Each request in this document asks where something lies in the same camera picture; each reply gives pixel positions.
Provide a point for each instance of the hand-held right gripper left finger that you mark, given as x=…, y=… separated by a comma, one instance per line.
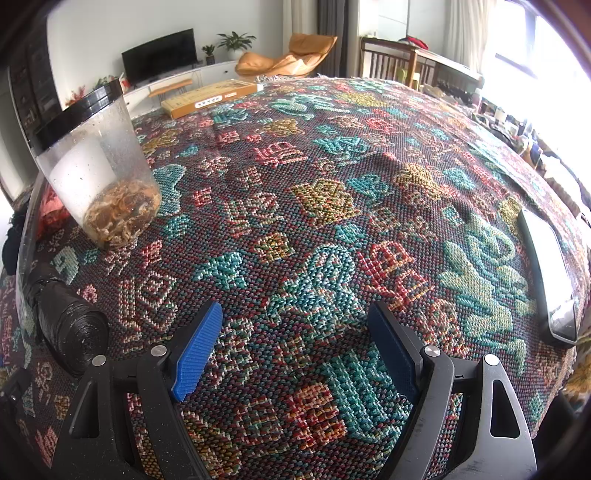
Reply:
x=196, y=350

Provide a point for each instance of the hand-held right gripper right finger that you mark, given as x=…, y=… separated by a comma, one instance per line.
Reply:
x=392, y=350

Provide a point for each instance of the black trash bag roll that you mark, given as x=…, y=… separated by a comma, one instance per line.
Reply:
x=69, y=327

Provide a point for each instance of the red mesh bag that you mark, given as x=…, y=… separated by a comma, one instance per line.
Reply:
x=53, y=217

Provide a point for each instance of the patterned woven blanket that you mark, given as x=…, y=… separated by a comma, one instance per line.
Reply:
x=300, y=230

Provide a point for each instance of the black smartphone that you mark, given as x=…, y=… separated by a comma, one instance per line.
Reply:
x=549, y=277

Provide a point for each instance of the clear plastic jar black lid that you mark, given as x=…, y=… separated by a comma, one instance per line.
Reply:
x=101, y=161

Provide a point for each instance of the yellow flat box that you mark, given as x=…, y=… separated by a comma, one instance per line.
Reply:
x=207, y=98

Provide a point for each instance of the row of cluttered bottles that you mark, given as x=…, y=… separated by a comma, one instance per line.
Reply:
x=531, y=134

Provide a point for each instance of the small wooden stool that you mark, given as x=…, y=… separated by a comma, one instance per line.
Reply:
x=170, y=85

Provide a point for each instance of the white tv cabinet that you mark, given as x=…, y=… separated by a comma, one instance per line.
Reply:
x=217, y=74

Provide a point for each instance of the plant with red wrapping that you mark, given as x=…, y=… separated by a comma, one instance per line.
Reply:
x=107, y=84

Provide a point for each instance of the red flowers in vase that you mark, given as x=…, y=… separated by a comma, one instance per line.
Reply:
x=75, y=94

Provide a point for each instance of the wooden crib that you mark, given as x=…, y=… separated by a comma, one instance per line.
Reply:
x=415, y=60

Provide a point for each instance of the small green potted plant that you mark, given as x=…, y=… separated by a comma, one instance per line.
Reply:
x=209, y=55

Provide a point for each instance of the black television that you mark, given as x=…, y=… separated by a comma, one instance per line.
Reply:
x=159, y=56

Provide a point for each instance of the orange lounge chair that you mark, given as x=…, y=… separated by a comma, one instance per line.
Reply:
x=286, y=57

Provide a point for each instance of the red cloth on crib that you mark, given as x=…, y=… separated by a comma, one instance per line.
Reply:
x=417, y=42

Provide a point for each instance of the large green potted plant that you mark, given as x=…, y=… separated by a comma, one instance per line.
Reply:
x=236, y=42

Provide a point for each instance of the dark display cabinet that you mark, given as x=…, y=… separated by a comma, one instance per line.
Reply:
x=37, y=83

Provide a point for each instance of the beige curtain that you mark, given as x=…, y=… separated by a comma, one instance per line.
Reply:
x=464, y=32

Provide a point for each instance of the grey curtain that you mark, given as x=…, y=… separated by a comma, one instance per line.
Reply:
x=333, y=23

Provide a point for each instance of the window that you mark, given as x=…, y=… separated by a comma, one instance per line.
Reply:
x=531, y=41

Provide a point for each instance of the white standing air conditioner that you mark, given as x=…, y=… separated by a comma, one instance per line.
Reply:
x=300, y=16

